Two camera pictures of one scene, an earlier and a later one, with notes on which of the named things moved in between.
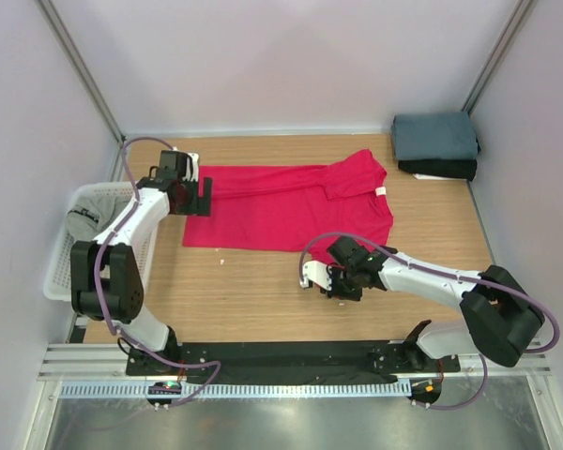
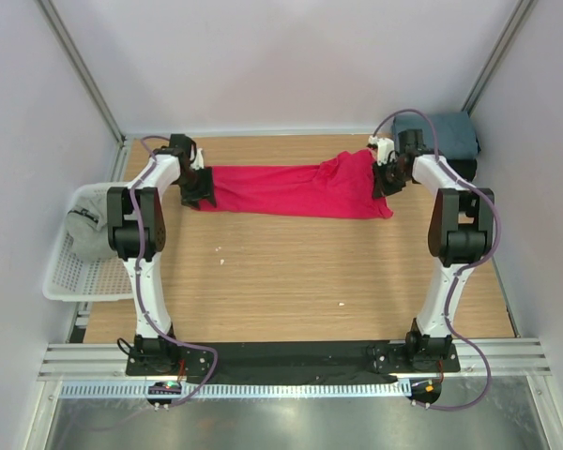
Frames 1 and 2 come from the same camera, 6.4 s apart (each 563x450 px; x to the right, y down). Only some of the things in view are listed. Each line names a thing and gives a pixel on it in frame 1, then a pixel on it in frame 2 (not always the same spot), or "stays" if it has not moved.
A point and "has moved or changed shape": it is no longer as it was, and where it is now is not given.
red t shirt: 294,207 has moved or changed shape
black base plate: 286,362 stays
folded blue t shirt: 434,137 stays
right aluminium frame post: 507,39 stays
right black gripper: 336,292 to 381,187
